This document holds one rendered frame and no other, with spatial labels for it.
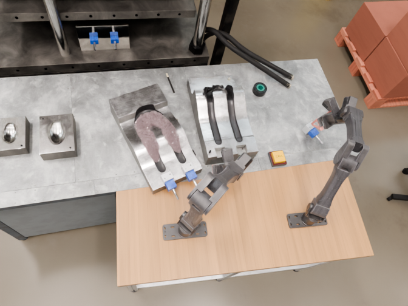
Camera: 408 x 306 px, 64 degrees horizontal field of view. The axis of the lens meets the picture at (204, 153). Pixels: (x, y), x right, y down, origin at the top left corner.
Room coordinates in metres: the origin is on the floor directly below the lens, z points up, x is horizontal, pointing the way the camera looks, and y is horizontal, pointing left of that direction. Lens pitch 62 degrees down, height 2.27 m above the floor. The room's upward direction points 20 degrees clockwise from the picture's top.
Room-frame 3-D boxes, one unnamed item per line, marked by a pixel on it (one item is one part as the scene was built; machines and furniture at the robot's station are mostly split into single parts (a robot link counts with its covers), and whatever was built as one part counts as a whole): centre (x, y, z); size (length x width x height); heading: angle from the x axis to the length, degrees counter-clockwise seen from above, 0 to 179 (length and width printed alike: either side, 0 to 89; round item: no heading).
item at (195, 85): (0.99, -0.02, 0.87); 0.50 x 0.26 x 0.14; 30
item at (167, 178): (0.52, 0.09, 0.86); 0.13 x 0.05 x 0.05; 47
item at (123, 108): (0.74, 0.25, 0.86); 0.50 x 0.26 x 0.11; 47
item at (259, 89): (1.28, -0.18, 0.82); 0.08 x 0.08 x 0.04
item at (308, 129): (1.10, -0.54, 0.83); 0.13 x 0.05 x 0.05; 53
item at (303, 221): (0.62, -0.58, 0.84); 0.20 x 0.07 x 0.08; 115
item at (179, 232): (0.37, -0.04, 0.84); 0.20 x 0.07 x 0.08; 115
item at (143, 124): (0.74, 0.25, 0.90); 0.26 x 0.18 x 0.08; 47
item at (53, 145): (0.58, 0.67, 0.84); 0.20 x 0.15 x 0.07; 30
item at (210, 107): (0.98, -0.01, 0.92); 0.35 x 0.16 x 0.09; 30
